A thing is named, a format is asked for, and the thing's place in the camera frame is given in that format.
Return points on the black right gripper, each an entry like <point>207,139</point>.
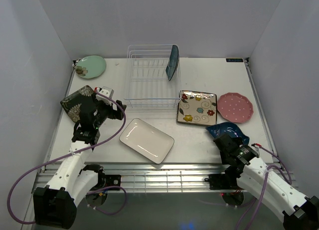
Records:
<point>238,140</point>

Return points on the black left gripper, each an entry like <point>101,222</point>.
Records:
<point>118,114</point>

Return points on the dark blue leaf plate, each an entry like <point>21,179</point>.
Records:
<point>228,128</point>

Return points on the teal leaf-shaped plate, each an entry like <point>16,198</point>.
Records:
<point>172,63</point>

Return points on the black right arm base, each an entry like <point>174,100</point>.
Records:
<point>221,182</point>

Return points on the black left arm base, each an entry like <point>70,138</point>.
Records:
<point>113,181</point>

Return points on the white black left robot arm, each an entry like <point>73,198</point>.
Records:
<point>55,204</point>

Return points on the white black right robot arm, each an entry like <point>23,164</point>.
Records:
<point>267,183</point>

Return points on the black floral square plate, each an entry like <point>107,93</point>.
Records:
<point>72,103</point>

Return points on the pink polka dot plate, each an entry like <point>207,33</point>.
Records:
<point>235,107</point>

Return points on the mint green round plate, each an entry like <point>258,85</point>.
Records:
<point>90,67</point>

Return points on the white rectangular plate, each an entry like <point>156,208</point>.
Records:
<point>147,140</point>

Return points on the cream floral square plate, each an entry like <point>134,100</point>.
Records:
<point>197,108</point>

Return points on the black logo label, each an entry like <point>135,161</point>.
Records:
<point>233,60</point>

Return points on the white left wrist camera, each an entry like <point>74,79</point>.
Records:
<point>101,92</point>

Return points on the white wire dish rack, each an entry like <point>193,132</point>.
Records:
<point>146,83</point>

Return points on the aluminium rail frame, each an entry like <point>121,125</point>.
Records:
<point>167,178</point>

